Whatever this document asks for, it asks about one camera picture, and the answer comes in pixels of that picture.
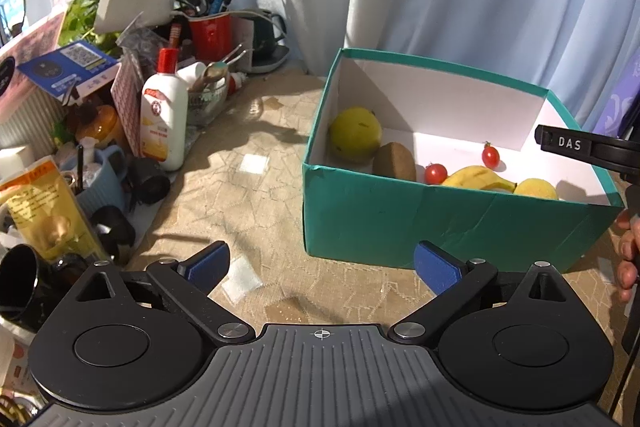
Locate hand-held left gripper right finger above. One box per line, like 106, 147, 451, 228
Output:
389, 241, 576, 345

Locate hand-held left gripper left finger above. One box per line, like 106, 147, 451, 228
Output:
72, 241, 256, 347

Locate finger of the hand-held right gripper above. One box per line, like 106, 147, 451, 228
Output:
534, 123, 640, 172

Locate teal cardboard box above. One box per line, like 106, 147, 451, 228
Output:
301, 48, 626, 275

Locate yellow pear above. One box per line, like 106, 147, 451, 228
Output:
513, 178, 559, 201

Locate yellow banana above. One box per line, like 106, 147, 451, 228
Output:
440, 165, 518, 194

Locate brown kiwi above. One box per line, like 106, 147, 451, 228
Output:
371, 142, 417, 182

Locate yellow lemon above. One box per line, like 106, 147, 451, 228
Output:
327, 107, 383, 164

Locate person's right hand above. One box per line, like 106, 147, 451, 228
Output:
615, 209, 637, 304

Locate purple patterned bag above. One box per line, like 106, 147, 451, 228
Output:
590, 52, 640, 140

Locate black cup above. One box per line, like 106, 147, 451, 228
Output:
127, 157, 171, 205
90, 205, 137, 265

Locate light blue mug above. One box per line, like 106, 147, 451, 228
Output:
75, 144, 128, 218

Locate white bottle with red cap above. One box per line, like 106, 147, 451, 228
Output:
139, 48, 189, 172

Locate glass jar with spoons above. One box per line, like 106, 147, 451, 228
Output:
187, 77, 230, 128

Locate yellow packet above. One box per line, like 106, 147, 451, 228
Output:
0, 159, 108, 268

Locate orange jar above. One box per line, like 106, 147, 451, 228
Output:
75, 104, 123, 148

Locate red white patterned box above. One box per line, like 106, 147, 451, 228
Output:
110, 52, 146, 158

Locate large black mug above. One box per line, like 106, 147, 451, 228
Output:
0, 243, 56, 333

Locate white paper cup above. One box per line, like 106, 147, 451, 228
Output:
175, 61, 207, 88

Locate metal spoon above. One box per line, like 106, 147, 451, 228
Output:
200, 61, 231, 90

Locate red pen cup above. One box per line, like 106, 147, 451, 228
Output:
187, 11, 233, 64

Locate dark green kettle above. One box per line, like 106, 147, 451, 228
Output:
245, 9, 291, 74

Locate blue printed card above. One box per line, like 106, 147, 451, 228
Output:
16, 39, 121, 100

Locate pink printed card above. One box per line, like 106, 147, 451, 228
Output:
0, 9, 68, 118

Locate green leafy plant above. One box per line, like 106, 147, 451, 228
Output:
57, 0, 126, 58

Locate black cable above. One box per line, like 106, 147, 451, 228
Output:
606, 351, 632, 414

